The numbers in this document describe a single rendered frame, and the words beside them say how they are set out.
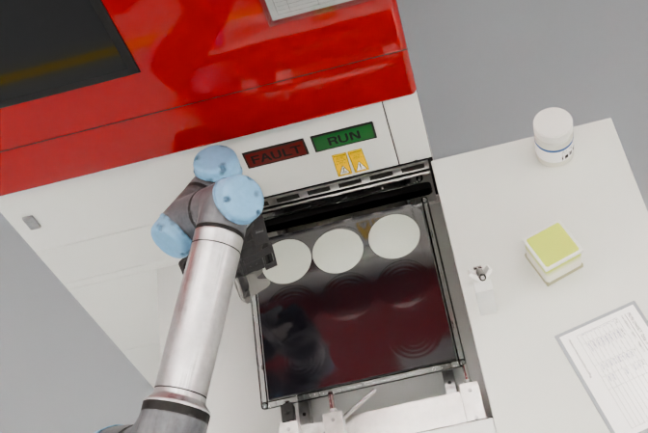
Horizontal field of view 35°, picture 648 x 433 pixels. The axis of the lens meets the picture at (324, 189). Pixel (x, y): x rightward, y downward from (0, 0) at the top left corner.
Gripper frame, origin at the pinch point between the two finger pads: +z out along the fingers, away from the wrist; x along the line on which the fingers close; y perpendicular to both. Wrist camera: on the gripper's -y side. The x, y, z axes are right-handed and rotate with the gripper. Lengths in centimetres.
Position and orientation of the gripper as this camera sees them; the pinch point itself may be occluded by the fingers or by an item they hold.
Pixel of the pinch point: (243, 298)
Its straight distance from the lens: 192.6
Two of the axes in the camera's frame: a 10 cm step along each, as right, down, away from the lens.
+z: 1.3, 7.1, 6.9
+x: -4.2, -5.9, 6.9
